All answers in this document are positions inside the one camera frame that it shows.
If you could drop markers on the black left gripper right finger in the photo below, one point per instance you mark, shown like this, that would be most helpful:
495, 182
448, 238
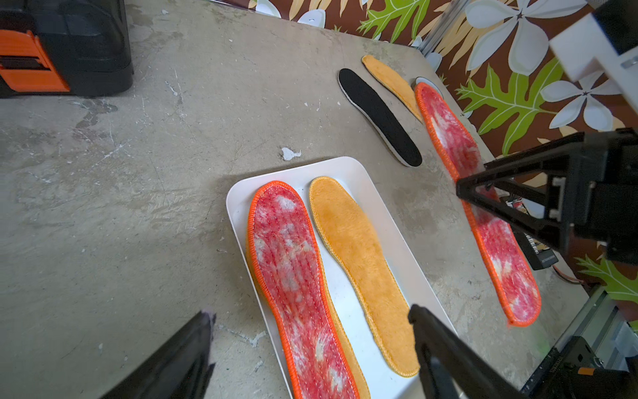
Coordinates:
449, 366

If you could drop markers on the aluminium frame post right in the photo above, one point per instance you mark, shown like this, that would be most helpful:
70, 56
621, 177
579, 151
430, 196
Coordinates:
447, 19

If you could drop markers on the red patterned insole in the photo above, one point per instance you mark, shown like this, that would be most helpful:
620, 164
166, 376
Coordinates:
287, 266
507, 267

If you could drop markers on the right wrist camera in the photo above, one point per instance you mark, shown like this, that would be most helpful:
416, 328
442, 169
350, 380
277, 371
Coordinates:
604, 40

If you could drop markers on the black insole right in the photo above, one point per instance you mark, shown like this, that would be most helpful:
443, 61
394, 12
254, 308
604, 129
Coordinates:
369, 103

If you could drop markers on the orange fuzzy insole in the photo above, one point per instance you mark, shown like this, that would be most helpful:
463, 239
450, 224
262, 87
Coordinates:
394, 83
347, 350
353, 242

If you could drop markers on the brown tape roll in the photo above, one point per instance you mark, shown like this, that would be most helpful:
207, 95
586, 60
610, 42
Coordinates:
428, 82

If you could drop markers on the black tool case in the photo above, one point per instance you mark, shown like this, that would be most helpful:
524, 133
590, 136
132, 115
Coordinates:
79, 48

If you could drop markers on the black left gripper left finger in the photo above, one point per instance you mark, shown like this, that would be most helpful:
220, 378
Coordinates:
180, 368

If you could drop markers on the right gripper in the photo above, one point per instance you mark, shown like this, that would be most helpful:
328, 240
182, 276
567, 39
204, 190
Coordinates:
591, 191

